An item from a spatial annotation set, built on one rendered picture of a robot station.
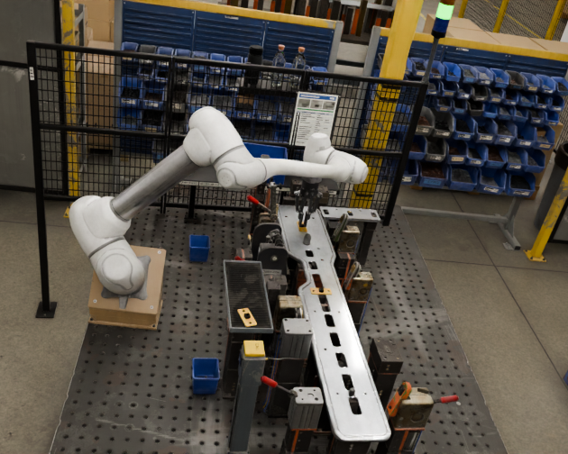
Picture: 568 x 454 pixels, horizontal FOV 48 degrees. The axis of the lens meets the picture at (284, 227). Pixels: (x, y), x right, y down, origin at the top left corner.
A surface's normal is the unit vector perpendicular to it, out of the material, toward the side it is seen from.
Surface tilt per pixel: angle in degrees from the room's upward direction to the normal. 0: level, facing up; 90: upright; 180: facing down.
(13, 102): 90
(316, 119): 90
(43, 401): 0
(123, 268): 52
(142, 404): 0
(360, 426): 0
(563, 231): 91
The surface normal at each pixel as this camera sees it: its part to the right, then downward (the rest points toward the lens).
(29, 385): 0.15, -0.84
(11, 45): 0.05, 0.56
